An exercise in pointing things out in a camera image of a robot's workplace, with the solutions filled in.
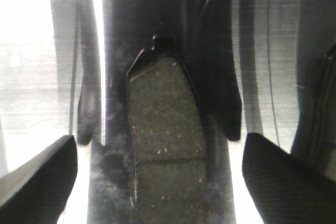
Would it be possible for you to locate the brake pad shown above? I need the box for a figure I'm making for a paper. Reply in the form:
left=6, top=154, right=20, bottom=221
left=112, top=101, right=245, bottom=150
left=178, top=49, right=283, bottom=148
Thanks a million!
left=128, top=38, right=207, bottom=223

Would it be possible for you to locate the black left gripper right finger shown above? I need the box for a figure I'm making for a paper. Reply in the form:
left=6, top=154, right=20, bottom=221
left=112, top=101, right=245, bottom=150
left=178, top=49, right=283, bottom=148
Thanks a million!
left=242, top=133, right=335, bottom=223

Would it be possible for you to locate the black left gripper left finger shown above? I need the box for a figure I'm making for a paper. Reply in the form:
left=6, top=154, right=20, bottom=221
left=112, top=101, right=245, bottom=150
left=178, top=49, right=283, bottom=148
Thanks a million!
left=1, top=135, right=78, bottom=223

